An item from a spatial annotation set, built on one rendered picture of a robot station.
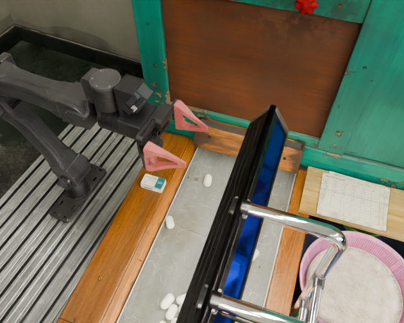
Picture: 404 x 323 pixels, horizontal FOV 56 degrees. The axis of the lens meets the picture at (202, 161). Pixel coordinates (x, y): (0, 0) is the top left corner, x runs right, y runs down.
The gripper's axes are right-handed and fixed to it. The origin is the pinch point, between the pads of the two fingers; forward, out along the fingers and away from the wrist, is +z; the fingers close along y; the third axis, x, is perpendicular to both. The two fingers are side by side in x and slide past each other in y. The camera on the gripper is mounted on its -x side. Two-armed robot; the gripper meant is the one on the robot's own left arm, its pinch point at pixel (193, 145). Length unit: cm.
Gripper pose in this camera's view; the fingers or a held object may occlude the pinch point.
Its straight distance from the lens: 72.0
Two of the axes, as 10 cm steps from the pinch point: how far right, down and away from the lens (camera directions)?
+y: 4.1, -7.2, 5.6
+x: -0.1, 6.1, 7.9
